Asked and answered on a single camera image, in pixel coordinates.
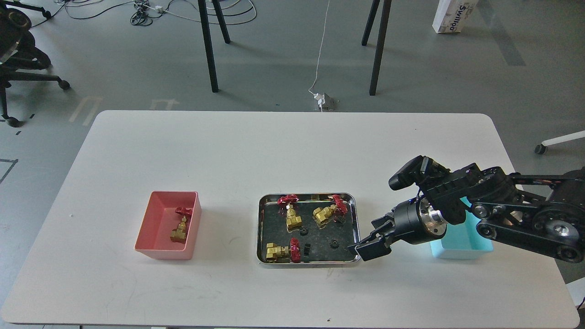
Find brass valve red handle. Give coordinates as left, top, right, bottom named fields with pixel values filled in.
left=170, top=207, right=193, bottom=244

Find white chair base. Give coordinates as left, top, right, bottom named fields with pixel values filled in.
left=533, top=130, right=585, bottom=155

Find brass valve top right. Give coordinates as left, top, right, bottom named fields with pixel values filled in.
left=313, top=194, right=348, bottom=229

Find metal tray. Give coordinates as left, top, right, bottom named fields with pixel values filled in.
left=256, top=192, right=360, bottom=267

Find black table leg right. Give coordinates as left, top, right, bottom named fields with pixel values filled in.
left=361, top=0, right=392, bottom=96

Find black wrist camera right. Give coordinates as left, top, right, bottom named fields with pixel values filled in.
left=388, top=155, right=434, bottom=190

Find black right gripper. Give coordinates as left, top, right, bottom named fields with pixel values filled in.
left=347, top=197, right=447, bottom=261

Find brass valve bottom left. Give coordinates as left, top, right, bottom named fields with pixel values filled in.
left=266, top=238, right=301, bottom=264

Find pink plastic box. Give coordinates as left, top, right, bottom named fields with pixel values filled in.
left=134, top=191, right=202, bottom=260

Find small black gear bottom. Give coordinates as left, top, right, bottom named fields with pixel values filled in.
left=303, top=244, right=311, bottom=257

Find black office chair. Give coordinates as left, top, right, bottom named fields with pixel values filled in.
left=0, top=0, right=70, bottom=127

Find brass valve top centre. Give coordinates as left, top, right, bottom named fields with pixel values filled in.
left=277, top=194, right=303, bottom=233

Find black table leg left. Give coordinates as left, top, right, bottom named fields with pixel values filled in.
left=197, top=0, right=231, bottom=92

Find black table leg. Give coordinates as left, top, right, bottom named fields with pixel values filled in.
left=361, top=0, right=392, bottom=96
left=197, top=0, right=231, bottom=92

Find blue plastic box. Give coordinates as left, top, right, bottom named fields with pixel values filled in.
left=430, top=211, right=494, bottom=260

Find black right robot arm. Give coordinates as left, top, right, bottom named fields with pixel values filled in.
left=348, top=155, right=585, bottom=264

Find white cable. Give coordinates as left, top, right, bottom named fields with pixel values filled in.
left=308, top=0, right=330, bottom=96

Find white cardboard box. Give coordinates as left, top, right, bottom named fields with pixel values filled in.
left=432, top=0, right=478, bottom=34

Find black floor cables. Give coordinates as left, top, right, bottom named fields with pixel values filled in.
left=53, top=0, right=257, bottom=27

